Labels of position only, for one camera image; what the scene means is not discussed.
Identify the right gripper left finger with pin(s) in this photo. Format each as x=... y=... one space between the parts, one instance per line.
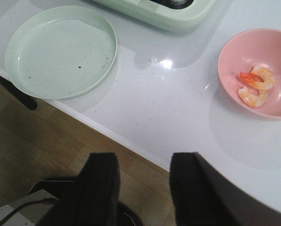
x=92 y=198

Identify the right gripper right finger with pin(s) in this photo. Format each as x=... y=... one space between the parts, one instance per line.
x=203 y=197

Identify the cooked shrimp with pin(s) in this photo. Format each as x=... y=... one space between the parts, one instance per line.
x=252 y=99
x=259 y=78

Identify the pink bowl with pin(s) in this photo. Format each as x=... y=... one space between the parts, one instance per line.
x=241 y=53

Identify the light green round plate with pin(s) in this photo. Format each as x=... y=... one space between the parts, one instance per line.
x=61 y=53

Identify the right silver control knob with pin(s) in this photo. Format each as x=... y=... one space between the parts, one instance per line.
x=177 y=2

